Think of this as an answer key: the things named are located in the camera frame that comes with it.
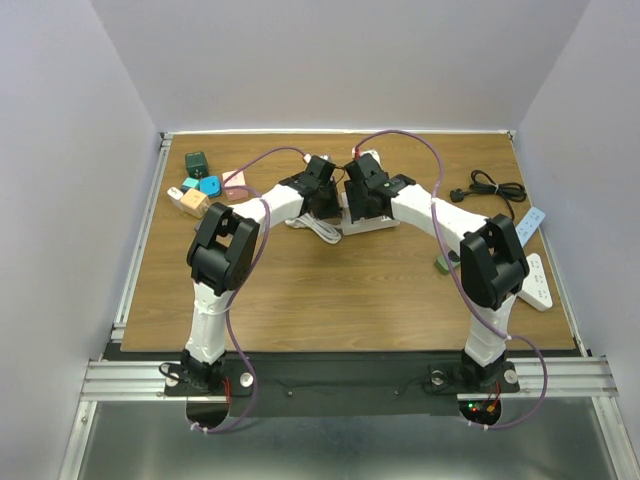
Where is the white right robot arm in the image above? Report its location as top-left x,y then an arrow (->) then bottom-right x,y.
345,153 -> 530,390

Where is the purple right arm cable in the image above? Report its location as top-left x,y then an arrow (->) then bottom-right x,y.
353,130 -> 549,432

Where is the aluminium left side rail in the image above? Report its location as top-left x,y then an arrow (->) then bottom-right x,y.
110,132 -> 173,343

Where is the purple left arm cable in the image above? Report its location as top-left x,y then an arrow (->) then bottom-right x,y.
192,145 -> 311,435

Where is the aluminium front rail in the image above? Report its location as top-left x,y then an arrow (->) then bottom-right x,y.
81,354 -> 618,401

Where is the blue square adapter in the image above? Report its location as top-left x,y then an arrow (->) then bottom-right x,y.
199,175 -> 221,197

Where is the teal usb charger plug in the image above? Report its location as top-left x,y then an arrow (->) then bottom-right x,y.
180,177 -> 200,193

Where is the aluminium rail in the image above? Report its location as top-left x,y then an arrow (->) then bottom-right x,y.
110,132 -> 173,343
81,354 -> 618,401

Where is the pink cube adapter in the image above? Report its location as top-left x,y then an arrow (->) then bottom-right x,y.
221,171 -> 249,202

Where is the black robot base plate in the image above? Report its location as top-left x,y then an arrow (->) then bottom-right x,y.
160,351 -> 520,418

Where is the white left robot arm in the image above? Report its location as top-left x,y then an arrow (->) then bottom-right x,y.
185,155 -> 341,394

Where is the white square adapter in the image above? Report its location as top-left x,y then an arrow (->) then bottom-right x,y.
167,187 -> 184,209

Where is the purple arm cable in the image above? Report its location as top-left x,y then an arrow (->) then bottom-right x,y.
353,130 -> 549,432
192,145 -> 311,435

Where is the light blue power strip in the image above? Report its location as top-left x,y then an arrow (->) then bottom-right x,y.
516,207 -> 545,247

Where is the orange cube adapter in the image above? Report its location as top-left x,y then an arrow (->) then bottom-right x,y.
179,189 -> 211,218

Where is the dark green charger plug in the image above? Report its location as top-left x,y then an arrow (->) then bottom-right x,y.
185,151 -> 209,179

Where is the black power cable with plug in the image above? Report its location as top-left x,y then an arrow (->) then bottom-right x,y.
449,169 -> 529,221

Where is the dark green power strip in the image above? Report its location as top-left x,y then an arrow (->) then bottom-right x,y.
434,250 -> 460,275

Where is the white triangular power strip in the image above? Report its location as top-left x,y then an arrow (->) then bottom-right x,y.
518,253 -> 553,312

